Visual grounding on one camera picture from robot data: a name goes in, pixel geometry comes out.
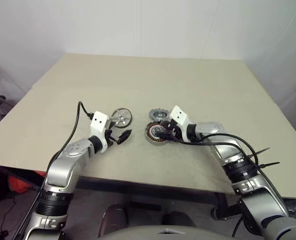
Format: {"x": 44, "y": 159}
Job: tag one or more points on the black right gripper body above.
{"x": 175, "y": 130}

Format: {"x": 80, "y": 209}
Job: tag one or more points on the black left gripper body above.
{"x": 109, "y": 141}

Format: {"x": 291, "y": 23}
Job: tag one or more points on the round motor housing copper windings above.
{"x": 151, "y": 132}

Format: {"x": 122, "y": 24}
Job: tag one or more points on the silver spoked rotor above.
{"x": 122, "y": 117}

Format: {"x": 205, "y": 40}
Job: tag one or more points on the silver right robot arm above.
{"x": 257, "y": 190}

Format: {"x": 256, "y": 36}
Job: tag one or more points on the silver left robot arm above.
{"x": 63, "y": 167}

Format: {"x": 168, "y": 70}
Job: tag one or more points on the dark rounded shape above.
{"x": 112, "y": 220}

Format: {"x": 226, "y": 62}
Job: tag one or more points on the black zip tie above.
{"x": 261, "y": 150}
{"x": 270, "y": 164}

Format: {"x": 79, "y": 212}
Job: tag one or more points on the grey robot torso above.
{"x": 167, "y": 236}

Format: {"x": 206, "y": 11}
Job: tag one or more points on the red object under table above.
{"x": 18, "y": 185}

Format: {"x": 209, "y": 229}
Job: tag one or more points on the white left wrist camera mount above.
{"x": 99, "y": 123}

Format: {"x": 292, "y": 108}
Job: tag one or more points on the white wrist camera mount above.
{"x": 179, "y": 115}
{"x": 99, "y": 123}

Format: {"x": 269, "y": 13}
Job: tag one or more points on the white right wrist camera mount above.
{"x": 179, "y": 115}

